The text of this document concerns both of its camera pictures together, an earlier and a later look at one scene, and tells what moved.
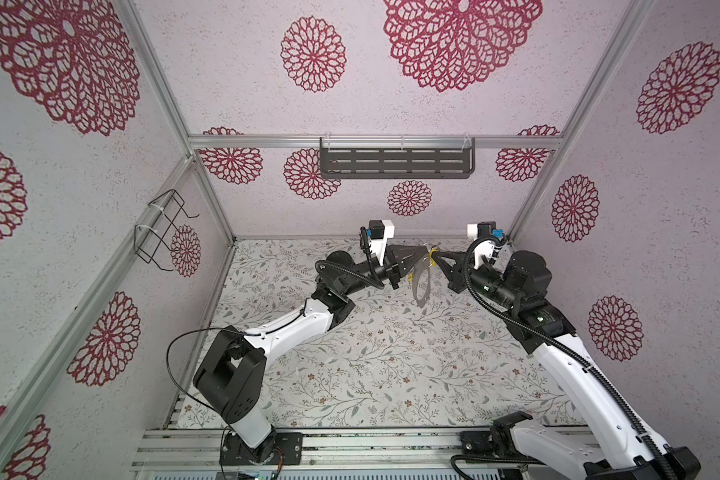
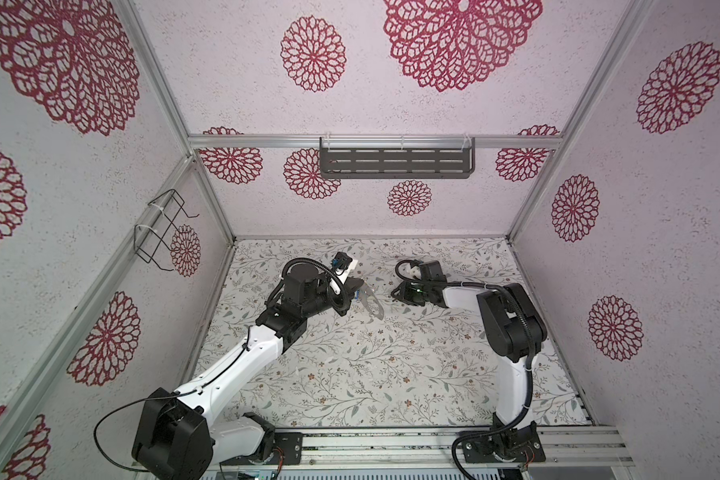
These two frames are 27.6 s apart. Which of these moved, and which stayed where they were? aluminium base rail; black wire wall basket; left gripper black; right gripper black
Moved: left gripper black; right gripper black
Stayed: aluminium base rail; black wire wall basket
